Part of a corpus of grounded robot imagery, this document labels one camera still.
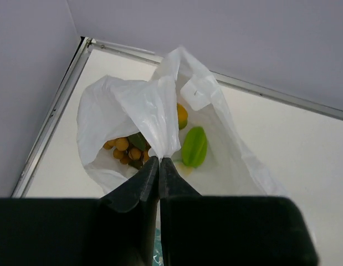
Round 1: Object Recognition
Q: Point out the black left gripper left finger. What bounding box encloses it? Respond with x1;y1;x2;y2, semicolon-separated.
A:
0;157;159;265

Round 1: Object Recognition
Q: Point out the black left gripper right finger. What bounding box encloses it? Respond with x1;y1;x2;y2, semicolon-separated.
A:
158;158;318;265

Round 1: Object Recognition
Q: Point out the white plastic bag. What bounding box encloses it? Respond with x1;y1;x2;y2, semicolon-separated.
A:
77;47;286;196

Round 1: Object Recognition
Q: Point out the green fake starfruit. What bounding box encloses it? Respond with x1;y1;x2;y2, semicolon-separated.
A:
181;126;207;168

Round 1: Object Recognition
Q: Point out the fake longan bunch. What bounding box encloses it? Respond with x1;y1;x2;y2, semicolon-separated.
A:
103;132;151;170

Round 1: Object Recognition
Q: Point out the yellow fake mango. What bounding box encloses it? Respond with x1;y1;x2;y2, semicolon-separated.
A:
177;103;188;130

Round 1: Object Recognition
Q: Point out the red and teal plate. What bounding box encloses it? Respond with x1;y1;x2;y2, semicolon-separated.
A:
152;228;164;266

